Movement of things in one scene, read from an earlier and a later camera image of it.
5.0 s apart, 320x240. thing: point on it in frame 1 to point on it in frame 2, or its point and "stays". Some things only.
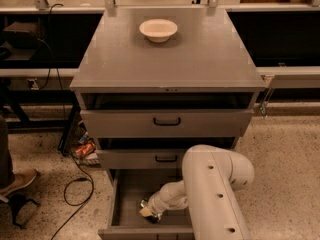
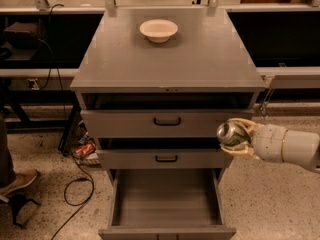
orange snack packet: (86, 148) stays
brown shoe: (22, 178) stays
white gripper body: (155, 205) to (268, 142)
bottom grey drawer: (130, 188) stays
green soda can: (152, 218) to (233, 134)
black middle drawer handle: (167, 160) stays
